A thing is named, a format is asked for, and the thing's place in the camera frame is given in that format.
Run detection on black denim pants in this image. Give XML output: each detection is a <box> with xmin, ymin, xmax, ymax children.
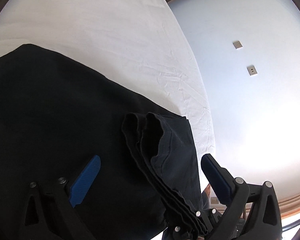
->
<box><xmin>0</xmin><ymin>44</ymin><xmax>204</xmax><ymax>239</ymax></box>

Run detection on white bed with sheet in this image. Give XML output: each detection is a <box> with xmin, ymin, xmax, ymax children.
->
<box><xmin>0</xmin><ymin>0</ymin><xmax>215</xmax><ymax>155</ymax></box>

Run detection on lower wall socket plate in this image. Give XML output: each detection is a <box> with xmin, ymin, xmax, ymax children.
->
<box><xmin>247</xmin><ymin>65</ymin><xmax>257</xmax><ymax>76</ymax></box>

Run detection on wall socket plate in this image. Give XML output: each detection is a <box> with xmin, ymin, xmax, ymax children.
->
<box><xmin>247</xmin><ymin>65</ymin><xmax>257</xmax><ymax>76</ymax></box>
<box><xmin>233</xmin><ymin>41</ymin><xmax>243</xmax><ymax>49</ymax></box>

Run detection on upper wall socket plate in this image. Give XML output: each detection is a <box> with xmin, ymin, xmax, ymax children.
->
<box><xmin>233</xmin><ymin>41</ymin><xmax>243</xmax><ymax>49</ymax></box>

